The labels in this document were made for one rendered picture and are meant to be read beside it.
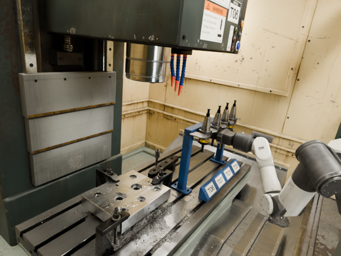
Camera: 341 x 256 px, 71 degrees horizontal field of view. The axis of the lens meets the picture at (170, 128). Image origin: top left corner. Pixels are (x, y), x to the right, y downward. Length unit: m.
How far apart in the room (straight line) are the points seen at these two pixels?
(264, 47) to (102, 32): 1.15
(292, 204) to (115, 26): 0.84
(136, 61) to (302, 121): 1.20
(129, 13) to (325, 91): 1.26
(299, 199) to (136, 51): 0.73
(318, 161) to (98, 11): 0.83
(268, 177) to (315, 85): 0.78
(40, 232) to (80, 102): 0.59
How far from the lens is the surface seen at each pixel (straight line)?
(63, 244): 0.99
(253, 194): 1.67
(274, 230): 1.50
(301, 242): 1.34
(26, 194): 1.32
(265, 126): 1.78
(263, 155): 1.10
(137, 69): 0.82
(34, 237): 1.03
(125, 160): 2.16
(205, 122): 1.11
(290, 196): 0.95
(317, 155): 0.85
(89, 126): 1.33
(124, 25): 0.80
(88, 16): 0.93
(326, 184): 0.81
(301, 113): 1.72
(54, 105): 1.19
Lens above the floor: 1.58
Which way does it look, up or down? 19 degrees down
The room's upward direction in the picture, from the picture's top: 6 degrees clockwise
